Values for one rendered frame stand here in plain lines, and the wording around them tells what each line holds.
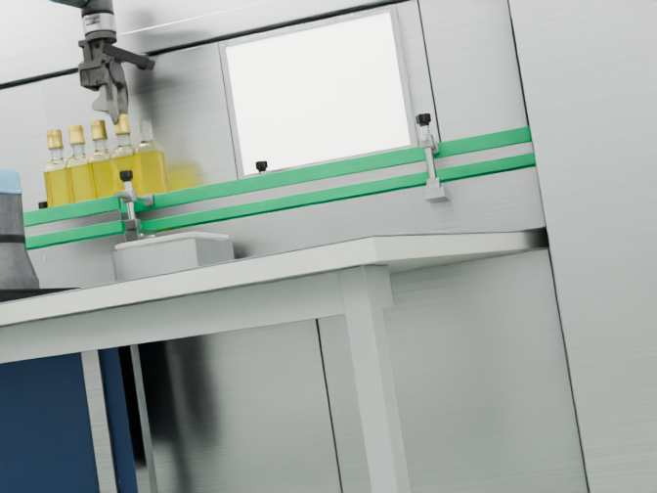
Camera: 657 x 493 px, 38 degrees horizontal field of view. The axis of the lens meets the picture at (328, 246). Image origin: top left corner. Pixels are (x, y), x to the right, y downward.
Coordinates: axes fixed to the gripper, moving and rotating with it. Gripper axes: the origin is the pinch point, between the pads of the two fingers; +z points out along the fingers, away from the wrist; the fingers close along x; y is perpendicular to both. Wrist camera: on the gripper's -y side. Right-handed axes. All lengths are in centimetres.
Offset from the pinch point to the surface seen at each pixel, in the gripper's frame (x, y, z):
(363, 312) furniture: 76, -64, 51
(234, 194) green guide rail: 3.8, -25.4, 22.1
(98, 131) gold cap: 1.7, 5.3, 2.0
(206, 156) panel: -12.3, -14.9, 10.0
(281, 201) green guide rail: 3.8, -35.7, 25.6
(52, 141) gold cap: 1.4, 17.1, 2.0
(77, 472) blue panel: 13, 16, 77
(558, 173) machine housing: 22, -94, 32
